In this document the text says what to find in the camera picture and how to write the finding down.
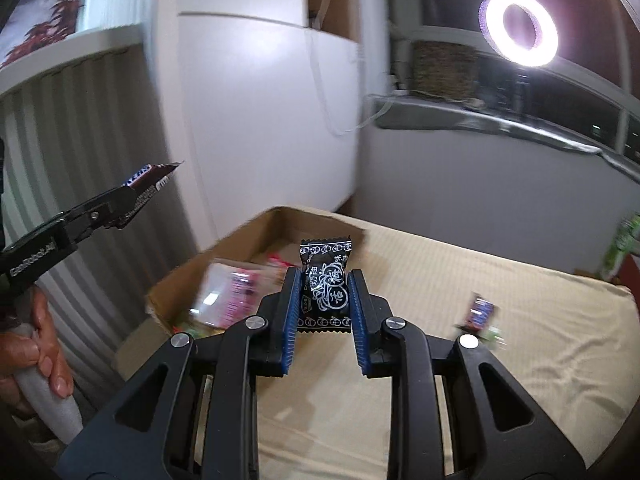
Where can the person's left hand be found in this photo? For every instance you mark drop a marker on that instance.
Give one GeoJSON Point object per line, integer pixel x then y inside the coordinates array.
{"type": "Point", "coordinates": [50, 340]}

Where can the window frame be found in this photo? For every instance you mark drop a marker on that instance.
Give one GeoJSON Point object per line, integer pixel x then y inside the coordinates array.
{"type": "Point", "coordinates": [450, 0]}

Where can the black patterned candy packet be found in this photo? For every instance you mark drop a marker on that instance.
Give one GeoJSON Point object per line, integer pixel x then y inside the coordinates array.
{"type": "Point", "coordinates": [325, 280]}

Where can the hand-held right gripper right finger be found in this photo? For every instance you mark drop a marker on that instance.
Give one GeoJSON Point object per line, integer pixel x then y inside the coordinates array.
{"type": "Point", "coordinates": [360, 320]}

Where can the white cabinet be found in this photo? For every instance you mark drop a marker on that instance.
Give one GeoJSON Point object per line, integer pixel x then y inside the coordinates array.
{"type": "Point", "coordinates": [250, 110]}

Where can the green white package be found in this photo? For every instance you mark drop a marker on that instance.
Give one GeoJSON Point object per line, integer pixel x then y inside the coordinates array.
{"type": "Point", "coordinates": [622, 247]}

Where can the green snack packet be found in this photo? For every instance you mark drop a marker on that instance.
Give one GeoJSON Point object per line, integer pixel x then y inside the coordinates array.
{"type": "Point", "coordinates": [492, 337]}

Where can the brown cardboard box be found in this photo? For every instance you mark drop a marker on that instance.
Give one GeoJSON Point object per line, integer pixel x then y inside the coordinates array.
{"type": "Point", "coordinates": [235, 245]}

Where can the grey striped curtain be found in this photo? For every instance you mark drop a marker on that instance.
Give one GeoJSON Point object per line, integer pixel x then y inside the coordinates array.
{"type": "Point", "coordinates": [115, 135]}

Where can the clear bread slice packet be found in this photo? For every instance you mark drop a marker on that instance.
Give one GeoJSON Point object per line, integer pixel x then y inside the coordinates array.
{"type": "Point", "coordinates": [235, 292]}

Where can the woven straw box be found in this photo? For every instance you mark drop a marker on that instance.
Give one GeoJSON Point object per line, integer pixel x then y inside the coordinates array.
{"type": "Point", "coordinates": [445, 70]}

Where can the floral printed cloth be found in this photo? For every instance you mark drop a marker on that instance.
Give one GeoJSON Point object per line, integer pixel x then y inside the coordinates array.
{"type": "Point", "coordinates": [40, 15]}

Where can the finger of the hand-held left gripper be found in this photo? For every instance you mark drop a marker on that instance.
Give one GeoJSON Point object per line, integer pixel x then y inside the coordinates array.
{"type": "Point", "coordinates": [100, 202]}
{"type": "Point", "coordinates": [135, 207]}

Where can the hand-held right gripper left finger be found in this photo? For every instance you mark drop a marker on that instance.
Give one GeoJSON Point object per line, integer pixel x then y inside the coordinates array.
{"type": "Point", "coordinates": [290, 320]}

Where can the striped bed sheet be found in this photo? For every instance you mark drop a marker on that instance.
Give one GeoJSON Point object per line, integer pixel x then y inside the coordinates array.
{"type": "Point", "coordinates": [525, 385]}

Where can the chocolate bar brown wrapper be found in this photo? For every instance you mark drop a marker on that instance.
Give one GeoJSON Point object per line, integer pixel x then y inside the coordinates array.
{"type": "Point", "coordinates": [477, 312]}
{"type": "Point", "coordinates": [150, 175]}

